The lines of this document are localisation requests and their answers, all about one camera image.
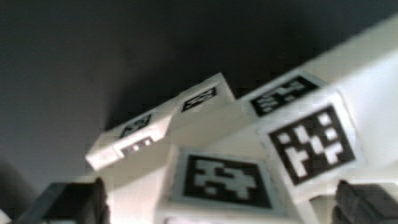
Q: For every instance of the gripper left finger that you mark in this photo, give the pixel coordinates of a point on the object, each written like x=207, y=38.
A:
x=70, y=204

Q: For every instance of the white tagged cube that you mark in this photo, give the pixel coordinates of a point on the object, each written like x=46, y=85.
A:
x=220, y=191
x=307, y=132

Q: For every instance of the white chair back frame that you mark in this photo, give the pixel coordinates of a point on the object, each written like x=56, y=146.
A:
x=358, y=68

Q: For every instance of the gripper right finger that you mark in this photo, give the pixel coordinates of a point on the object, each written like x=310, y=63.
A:
x=367, y=203

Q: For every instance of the white chair leg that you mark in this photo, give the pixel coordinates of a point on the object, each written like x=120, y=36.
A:
x=126, y=139

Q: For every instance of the white chair seat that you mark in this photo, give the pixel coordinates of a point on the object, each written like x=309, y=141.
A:
x=211, y=115

